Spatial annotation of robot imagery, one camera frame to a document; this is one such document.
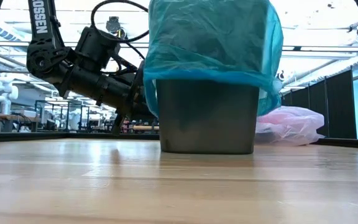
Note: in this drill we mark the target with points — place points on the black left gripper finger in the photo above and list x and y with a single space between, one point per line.
117 124

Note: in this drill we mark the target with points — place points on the translucent grey trash bin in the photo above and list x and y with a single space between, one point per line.
207 118

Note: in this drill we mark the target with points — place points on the teal trash bag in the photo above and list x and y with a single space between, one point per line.
213 46

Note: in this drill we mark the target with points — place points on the pale pink trash bag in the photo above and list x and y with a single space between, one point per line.
291 124

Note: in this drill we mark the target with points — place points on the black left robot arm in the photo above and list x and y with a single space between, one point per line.
57 62

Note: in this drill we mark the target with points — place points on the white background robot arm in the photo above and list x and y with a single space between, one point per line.
3 93

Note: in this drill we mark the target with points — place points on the wooden background table top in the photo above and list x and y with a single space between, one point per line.
145 127

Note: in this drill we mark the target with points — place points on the cluttered background workbench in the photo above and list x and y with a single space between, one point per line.
8 118

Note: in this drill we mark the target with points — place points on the black metal rig frame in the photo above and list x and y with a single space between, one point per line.
73 136

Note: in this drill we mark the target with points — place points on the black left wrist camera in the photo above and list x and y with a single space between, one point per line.
98 46

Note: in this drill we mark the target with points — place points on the black partition wall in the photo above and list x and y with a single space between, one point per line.
337 109

